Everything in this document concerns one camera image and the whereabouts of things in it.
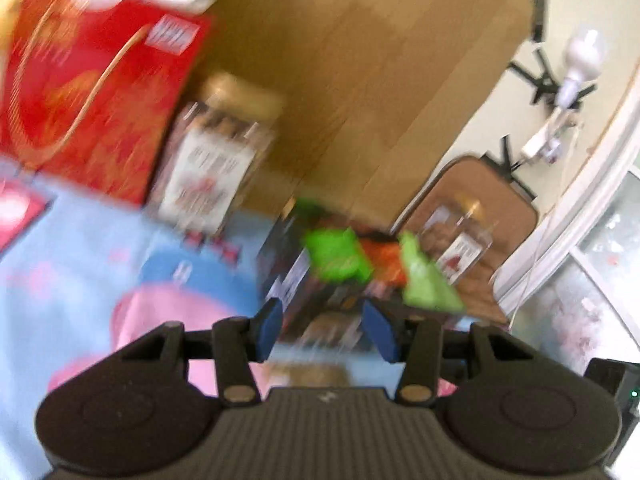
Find green snack pouch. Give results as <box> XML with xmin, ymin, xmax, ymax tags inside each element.
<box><xmin>399</xmin><ymin>232</ymin><xmax>465</xmax><ymax>314</ymax></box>
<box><xmin>303</xmin><ymin>228</ymin><xmax>374</xmax><ymax>284</ymax></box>

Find clear peanut snack packet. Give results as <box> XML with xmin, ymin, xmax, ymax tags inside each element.
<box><xmin>264</xmin><ymin>312</ymin><xmax>362</xmax><ymax>387</ymax></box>

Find orange red snack packet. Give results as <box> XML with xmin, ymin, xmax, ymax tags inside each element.
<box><xmin>360</xmin><ymin>238</ymin><xmax>407</xmax><ymax>287</ymax></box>

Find black sheep print box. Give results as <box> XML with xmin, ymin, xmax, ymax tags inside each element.
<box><xmin>256</xmin><ymin>198</ymin><xmax>411</xmax><ymax>351</ymax></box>

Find clear jar on chair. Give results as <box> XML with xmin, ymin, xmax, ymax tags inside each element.
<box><xmin>418</xmin><ymin>195</ymin><xmax>492</xmax><ymax>285</ymax></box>

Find brown chair cushion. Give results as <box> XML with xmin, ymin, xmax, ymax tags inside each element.
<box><xmin>392</xmin><ymin>155</ymin><xmax>539</xmax><ymax>326</ymax></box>

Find blue cartoon pig tablecloth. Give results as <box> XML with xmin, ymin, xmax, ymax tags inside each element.
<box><xmin>0</xmin><ymin>159</ymin><xmax>461</xmax><ymax>480</ymax></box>

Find nut jar gold lid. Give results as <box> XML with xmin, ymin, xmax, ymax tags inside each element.
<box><xmin>148</xmin><ymin>72</ymin><xmax>283</xmax><ymax>235</ymax></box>

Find black device green light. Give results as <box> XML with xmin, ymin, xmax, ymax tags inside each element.
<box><xmin>584</xmin><ymin>358</ymin><xmax>640</xmax><ymax>466</ymax></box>

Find white power strip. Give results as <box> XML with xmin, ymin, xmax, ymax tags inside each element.
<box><xmin>520</xmin><ymin>119</ymin><xmax>577</xmax><ymax>165</ymax></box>

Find red gift bag gold pattern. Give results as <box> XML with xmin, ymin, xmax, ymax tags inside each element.
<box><xmin>1</xmin><ymin>0</ymin><xmax>212</xmax><ymax>205</ymax></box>

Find white light bulb socket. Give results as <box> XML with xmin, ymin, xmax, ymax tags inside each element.
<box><xmin>554</xmin><ymin>26</ymin><xmax>606</xmax><ymax>110</ymax></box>

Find white power cable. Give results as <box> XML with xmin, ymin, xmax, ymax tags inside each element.
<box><xmin>489</xmin><ymin>123</ymin><xmax>586</xmax><ymax>321</ymax></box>

